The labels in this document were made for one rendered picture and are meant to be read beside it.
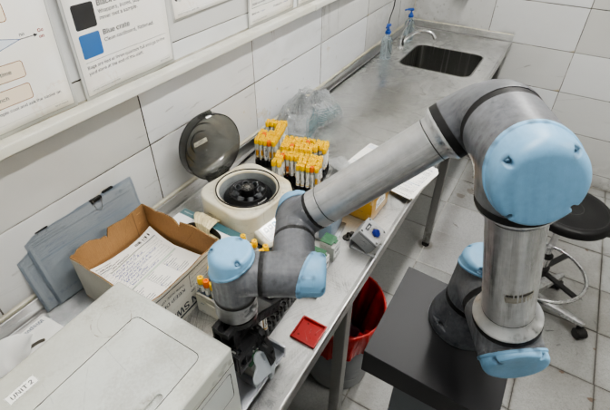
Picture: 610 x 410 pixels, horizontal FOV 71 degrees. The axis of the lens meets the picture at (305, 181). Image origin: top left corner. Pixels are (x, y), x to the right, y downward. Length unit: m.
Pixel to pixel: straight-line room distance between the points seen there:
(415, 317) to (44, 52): 1.02
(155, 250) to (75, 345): 0.50
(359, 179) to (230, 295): 0.28
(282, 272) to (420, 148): 0.29
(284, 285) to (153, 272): 0.59
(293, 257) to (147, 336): 0.28
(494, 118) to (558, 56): 2.63
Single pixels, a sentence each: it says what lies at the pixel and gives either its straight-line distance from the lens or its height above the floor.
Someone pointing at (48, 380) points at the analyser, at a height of 1.17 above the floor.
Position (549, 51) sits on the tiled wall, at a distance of 3.22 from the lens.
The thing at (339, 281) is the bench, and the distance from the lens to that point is 1.23.
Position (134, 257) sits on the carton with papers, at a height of 0.94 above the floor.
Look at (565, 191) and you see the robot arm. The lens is 0.59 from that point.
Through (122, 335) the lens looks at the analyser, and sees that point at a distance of 0.82.
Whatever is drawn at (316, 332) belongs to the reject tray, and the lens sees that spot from 1.13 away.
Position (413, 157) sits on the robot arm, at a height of 1.44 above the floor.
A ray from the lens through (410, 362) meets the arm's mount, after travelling 1.03.
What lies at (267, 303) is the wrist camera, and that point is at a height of 1.11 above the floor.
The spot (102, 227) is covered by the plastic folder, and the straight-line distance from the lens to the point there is 1.31.
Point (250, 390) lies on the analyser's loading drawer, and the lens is 1.02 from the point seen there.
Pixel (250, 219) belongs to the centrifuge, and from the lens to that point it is 1.25.
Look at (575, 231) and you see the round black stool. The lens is 2.01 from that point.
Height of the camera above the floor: 1.81
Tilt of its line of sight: 37 degrees down
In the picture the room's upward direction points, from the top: straight up
